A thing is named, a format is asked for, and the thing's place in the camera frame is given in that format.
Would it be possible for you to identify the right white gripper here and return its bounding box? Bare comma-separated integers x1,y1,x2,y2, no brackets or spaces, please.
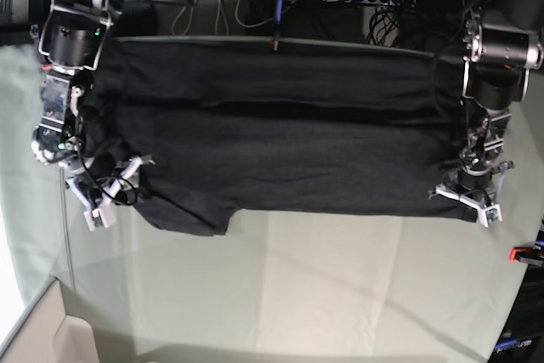
64,156,155,231

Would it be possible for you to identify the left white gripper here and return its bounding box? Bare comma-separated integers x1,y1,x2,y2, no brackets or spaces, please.
428,161,513,228

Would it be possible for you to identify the black t-shirt with colourful print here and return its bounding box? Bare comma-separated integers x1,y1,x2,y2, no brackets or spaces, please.
87,41,477,236

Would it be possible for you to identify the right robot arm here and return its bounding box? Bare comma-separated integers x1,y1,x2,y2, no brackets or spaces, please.
31,0,148,230

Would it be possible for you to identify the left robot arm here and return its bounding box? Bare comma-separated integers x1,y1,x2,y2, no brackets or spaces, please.
429,0,543,227

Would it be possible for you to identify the red black clamp right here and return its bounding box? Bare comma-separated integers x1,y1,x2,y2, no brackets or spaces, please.
509,230,543,268

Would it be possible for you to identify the red black clamp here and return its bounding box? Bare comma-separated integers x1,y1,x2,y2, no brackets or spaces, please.
509,230,543,268
270,0,283,52

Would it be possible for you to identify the beige cardboard box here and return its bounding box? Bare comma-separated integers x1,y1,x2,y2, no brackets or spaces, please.
1,277,99,363

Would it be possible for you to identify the light green table cloth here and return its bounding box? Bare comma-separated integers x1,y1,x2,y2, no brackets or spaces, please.
1,45,543,362

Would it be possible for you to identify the black round stool base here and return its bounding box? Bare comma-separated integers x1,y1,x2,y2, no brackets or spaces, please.
117,0,158,37

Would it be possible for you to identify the red black clamp centre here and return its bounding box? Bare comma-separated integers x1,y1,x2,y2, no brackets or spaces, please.
270,0,283,52

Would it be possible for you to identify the white cable loop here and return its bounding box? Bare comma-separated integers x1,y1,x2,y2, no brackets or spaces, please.
171,0,252,37

